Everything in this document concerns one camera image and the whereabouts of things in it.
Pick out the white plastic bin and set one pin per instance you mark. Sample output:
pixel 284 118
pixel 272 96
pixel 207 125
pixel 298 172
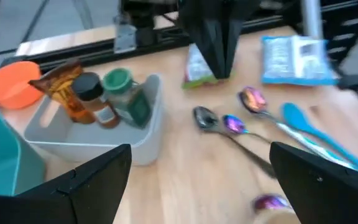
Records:
pixel 104 140

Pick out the silver metal post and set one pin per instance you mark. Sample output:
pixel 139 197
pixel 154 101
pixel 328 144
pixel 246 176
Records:
pixel 312 18

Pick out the grey metal bracket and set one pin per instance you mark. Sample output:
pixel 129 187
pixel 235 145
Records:
pixel 126 37

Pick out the black clamp block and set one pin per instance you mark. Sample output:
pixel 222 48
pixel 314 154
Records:
pixel 353 82

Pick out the orange plastic bowl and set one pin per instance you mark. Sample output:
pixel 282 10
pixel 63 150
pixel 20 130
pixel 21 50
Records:
pixel 8 84

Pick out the green lid spice jar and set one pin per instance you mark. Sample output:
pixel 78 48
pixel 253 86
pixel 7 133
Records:
pixel 129 99

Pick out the iridescent spoon at right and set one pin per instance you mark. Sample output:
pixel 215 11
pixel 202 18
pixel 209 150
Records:
pixel 205 118

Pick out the teal plastic spatula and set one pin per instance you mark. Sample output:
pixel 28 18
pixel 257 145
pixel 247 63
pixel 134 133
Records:
pixel 297 118

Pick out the brown orange snack bag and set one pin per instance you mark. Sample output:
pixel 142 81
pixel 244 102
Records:
pixel 61 87

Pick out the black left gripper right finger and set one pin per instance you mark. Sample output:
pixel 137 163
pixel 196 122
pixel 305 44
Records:
pixel 331 193

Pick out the black slotted frame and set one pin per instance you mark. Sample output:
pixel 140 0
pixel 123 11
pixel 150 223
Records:
pixel 346 25

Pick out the blue edged ramen packet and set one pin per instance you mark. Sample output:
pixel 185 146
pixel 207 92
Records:
pixel 294 59

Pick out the teal white patterned utensil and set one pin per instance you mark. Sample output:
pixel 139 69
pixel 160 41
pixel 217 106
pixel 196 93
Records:
pixel 315 146

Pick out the orange spice jar black lid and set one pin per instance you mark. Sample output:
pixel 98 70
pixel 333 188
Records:
pixel 95 99

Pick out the green edged ramen packet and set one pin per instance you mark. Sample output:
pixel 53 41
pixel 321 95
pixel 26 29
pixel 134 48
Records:
pixel 194 67

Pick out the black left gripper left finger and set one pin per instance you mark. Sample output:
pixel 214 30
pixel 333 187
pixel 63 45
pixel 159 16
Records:
pixel 57 199

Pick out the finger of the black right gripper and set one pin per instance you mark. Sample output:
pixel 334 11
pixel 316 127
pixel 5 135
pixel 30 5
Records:
pixel 232 40
pixel 211 43

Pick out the black table edge rail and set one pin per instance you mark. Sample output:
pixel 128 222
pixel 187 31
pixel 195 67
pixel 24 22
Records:
pixel 104 53

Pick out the small iridescent metal spoon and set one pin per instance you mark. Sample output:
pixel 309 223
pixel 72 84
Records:
pixel 233 124

